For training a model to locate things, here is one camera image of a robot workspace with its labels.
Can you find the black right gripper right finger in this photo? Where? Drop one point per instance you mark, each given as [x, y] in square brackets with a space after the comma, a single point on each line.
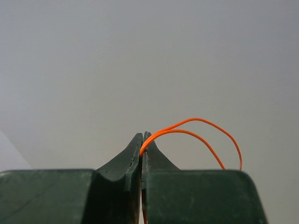
[174, 196]

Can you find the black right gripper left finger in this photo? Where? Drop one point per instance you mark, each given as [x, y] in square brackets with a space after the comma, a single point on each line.
[107, 195]

